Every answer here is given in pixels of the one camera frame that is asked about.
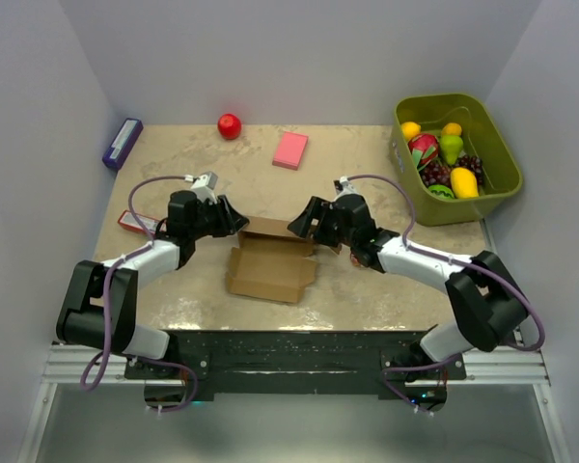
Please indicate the brown cardboard box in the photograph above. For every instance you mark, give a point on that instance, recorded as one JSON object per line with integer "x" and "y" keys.
{"x": 270, "y": 262}

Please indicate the red apple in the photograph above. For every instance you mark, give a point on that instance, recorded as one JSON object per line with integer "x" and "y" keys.
{"x": 229, "y": 126}

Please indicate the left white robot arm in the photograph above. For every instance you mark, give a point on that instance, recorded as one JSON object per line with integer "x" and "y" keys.
{"x": 99, "y": 309}

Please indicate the yellow mango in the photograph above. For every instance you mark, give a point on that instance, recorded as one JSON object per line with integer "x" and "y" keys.
{"x": 464, "y": 183}

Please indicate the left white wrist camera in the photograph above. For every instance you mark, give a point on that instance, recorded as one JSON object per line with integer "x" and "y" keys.
{"x": 203, "y": 186}

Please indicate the yellow lemon left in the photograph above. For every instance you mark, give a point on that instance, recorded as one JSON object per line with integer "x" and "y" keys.
{"x": 410, "y": 130}

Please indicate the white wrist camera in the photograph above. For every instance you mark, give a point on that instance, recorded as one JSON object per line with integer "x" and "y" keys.
{"x": 345, "y": 192}
{"x": 203, "y": 186}

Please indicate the green pear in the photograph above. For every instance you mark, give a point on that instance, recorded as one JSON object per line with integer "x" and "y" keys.
{"x": 451, "y": 147}

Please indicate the dark purple grapes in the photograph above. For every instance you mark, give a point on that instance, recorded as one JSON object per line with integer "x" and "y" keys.
{"x": 438, "y": 172}

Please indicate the red green dragon fruit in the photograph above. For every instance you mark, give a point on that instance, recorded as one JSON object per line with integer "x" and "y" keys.
{"x": 423, "y": 148}

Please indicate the olive green plastic bin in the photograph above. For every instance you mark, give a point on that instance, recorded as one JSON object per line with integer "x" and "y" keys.
{"x": 481, "y": 138}

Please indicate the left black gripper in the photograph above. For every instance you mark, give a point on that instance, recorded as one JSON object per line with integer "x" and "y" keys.
{"x": 230, "y": 221}

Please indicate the orange fruit right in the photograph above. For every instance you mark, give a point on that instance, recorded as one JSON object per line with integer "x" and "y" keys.
{"x": 452, "y": 129}

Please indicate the purple rectangular box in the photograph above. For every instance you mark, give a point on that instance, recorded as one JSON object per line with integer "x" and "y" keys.
{"x": 122, "y": 144}

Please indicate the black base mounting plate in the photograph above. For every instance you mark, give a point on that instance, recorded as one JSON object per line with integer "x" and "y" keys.
{"x": 208, "y": 363}

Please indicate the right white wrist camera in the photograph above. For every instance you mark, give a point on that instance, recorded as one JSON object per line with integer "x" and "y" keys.
{"x": 345, "y": 192}

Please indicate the pink sticky note pad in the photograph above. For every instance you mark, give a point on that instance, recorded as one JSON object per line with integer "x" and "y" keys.
{"x": 290, "y": 150}

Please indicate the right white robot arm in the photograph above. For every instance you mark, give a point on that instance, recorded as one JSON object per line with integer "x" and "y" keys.
{"x": 484, "y": 299}

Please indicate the red rectangular box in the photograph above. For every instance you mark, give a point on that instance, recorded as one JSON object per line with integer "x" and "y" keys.
{"x": 145, "y": 226}

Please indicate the green round toy fruit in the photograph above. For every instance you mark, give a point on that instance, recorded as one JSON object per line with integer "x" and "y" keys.
{"x": 441, "y": 191}

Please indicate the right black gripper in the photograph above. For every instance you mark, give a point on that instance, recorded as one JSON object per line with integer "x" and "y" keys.
{"x": 317, "y": 208}

